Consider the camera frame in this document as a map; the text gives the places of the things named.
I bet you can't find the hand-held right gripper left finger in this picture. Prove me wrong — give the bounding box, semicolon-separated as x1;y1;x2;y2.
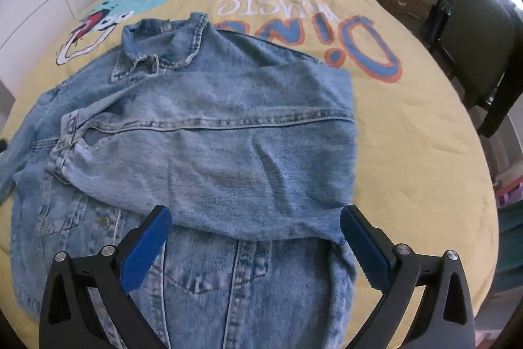
39;205;173;349

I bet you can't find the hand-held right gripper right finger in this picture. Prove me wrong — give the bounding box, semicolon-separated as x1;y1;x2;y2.
340;204;477;349

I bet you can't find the light blue denim jacket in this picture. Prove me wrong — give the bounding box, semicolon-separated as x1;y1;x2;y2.
0;11;360;349

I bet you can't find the yellow printed bedspread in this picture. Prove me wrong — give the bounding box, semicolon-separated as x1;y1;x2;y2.
0;0;501;349

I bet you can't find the teal cloth pile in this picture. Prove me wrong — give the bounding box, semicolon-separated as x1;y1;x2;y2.
496;204;523;276

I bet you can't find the pink plastic stool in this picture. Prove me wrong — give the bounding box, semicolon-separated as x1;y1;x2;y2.
496;176;523;207

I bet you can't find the black cloth on chair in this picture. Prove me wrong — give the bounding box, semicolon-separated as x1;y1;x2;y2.
476;6;523;139

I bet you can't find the green padded chair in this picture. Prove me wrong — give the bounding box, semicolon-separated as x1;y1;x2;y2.
421;0;519;108

